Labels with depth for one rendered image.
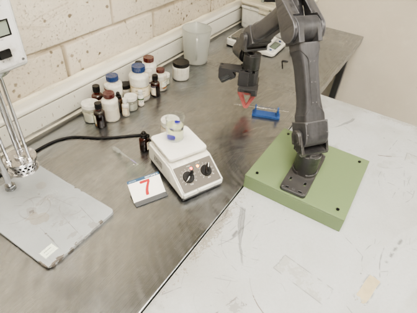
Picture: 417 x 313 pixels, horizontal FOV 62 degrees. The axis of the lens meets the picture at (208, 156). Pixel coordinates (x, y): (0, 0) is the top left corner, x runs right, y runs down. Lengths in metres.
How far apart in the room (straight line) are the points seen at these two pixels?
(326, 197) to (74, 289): 0.64
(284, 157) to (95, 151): 0.57
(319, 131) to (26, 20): 0.85
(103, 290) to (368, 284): 0.57
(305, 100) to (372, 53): 1.38
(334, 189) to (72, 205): 0.68
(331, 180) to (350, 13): 1.37
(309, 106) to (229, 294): 0.48
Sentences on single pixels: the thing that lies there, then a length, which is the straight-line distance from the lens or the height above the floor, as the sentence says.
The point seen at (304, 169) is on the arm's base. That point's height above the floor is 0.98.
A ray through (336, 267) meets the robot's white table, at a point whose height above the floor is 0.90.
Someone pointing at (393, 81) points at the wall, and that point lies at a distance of 2.29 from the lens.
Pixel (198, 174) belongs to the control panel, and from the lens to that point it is 0.93.
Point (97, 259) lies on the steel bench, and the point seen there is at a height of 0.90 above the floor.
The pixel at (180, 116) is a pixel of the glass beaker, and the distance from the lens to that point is 0.97.
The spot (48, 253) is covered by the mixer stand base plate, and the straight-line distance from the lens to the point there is 0.87.
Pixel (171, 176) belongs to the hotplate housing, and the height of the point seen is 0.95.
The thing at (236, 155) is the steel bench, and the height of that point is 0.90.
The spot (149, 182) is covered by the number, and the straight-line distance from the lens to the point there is 0.94.
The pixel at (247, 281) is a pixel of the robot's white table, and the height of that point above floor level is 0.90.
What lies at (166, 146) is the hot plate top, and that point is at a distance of 0.96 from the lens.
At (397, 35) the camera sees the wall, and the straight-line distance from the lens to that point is 2.21.
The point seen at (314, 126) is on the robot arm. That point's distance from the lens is 0.91.
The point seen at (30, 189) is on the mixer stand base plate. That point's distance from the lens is 1.02.
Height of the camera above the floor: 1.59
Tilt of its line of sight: 40 degrees down
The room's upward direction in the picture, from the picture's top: 5 degrees clockwise
